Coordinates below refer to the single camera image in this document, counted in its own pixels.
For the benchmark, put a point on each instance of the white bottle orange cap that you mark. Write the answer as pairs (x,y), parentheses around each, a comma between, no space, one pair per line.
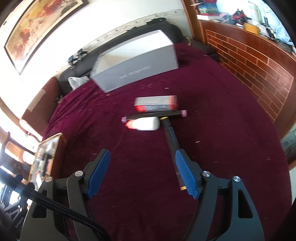
(145,124)

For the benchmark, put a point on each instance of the framed painting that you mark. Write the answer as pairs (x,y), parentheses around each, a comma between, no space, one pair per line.
(34,30)

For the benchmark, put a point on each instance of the black marker gold caps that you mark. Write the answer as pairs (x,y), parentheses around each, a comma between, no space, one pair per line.
(171,139)

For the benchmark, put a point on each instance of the grey shoe box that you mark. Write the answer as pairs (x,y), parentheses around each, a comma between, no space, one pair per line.
(138,69)

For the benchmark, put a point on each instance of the black clip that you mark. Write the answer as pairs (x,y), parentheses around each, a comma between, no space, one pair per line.
(73,60)
(82,53)

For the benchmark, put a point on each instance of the wooden pillar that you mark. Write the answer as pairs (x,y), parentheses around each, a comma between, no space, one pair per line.
(192,20)

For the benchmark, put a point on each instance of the white plastic bag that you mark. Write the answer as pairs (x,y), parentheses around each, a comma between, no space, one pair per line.
(77,82)

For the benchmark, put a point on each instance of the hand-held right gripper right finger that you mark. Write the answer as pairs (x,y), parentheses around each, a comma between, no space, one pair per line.
(186,176)

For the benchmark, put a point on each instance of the maroon padded armrest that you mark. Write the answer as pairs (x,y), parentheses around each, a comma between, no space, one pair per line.
(39,104)

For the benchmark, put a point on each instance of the black marker pink caps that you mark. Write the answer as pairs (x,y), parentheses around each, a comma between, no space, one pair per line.
(171,114)

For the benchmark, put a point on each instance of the red and blue carton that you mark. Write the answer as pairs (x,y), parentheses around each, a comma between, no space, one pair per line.
(208,8)

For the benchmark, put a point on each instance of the black leather sofa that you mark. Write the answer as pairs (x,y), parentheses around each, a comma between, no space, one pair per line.
(81,67)

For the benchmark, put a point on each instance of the yellow box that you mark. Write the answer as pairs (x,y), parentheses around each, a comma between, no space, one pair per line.
(251,29)

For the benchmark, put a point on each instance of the brown storage box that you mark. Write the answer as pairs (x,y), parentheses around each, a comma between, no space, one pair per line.
(60,153)

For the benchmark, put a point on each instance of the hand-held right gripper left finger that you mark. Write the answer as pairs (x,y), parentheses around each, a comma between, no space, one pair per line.
(98,173)

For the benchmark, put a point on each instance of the red and grey small box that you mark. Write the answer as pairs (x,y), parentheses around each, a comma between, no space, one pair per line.
(157,104)

